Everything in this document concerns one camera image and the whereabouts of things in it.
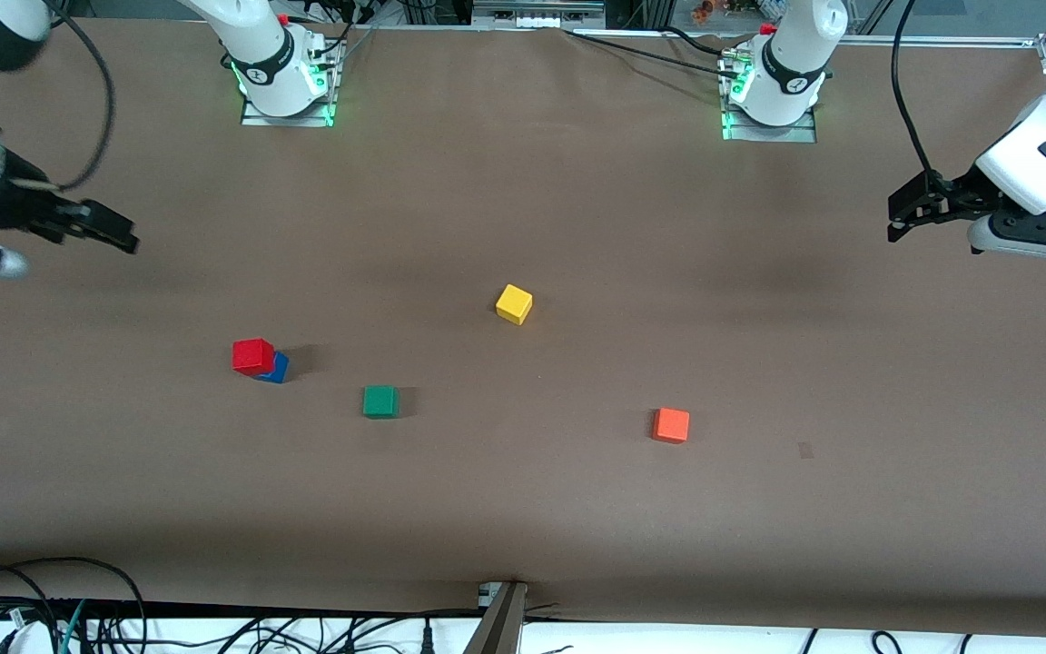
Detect orange wooden block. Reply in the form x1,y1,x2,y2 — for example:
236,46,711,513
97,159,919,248
651,407,691,445

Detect black looping floor cable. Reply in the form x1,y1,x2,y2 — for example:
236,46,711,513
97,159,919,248
0,556,148,654

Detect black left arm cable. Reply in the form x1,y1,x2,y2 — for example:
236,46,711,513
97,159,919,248
891,0,939,180

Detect colourful toy figures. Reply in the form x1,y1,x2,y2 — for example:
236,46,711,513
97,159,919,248
690,0,762,25

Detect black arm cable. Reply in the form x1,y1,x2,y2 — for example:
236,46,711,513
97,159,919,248
0,0,116,193
891,0,939,180

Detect yellow wooden block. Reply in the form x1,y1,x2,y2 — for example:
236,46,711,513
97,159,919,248
495,283,534,326

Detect black edge rail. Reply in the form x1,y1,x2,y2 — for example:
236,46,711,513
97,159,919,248
0,594,488,620

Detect green floor cable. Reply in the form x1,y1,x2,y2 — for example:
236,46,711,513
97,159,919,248
58,599,88,654

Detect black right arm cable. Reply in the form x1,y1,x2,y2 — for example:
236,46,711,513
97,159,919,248
0,0,116,193

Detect red wooden block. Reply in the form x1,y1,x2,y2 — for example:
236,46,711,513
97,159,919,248
232,338,276,377

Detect metal post with bracket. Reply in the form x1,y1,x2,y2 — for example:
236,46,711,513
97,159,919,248
463,580,529,654

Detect black base power cable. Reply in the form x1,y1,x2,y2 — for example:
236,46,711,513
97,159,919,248
564,27,751,79

